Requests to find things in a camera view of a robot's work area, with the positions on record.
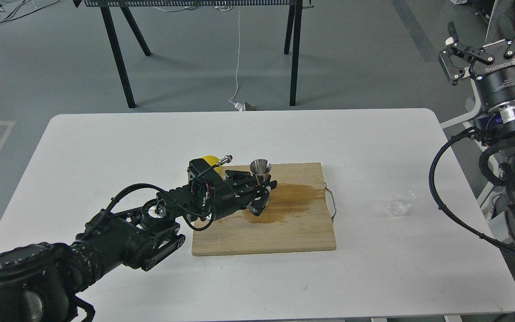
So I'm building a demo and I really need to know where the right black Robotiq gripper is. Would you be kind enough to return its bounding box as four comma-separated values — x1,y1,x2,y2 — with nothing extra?
438,21,515,113

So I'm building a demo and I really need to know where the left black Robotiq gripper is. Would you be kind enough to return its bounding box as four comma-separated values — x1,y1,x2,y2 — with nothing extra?
204,169,278,220

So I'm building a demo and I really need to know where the steel double jigger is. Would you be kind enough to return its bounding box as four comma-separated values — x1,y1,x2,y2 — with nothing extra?
249,159,271,185

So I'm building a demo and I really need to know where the small clear glass cup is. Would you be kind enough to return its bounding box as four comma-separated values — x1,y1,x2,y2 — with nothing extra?
384,188,416,217

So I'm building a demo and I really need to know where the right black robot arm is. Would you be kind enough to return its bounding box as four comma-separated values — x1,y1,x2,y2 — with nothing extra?
428,22,515,256

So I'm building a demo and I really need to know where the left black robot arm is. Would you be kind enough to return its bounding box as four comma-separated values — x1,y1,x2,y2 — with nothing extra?
0,155,277,322

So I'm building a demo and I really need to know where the yellow lemon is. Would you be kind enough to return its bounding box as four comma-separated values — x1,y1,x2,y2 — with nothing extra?
202,155,220,174

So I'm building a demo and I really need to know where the bamboo cutting board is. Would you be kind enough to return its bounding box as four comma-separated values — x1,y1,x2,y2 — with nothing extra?
191,162,337,256

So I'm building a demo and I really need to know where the white office chair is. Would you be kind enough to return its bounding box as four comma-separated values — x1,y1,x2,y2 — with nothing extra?
440,80,484,129

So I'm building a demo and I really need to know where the black trestle table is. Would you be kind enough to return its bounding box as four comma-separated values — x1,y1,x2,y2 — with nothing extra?
73,0,313,110

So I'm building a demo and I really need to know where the white hanging cable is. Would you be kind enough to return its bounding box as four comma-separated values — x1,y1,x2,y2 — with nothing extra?
228,4,255,111

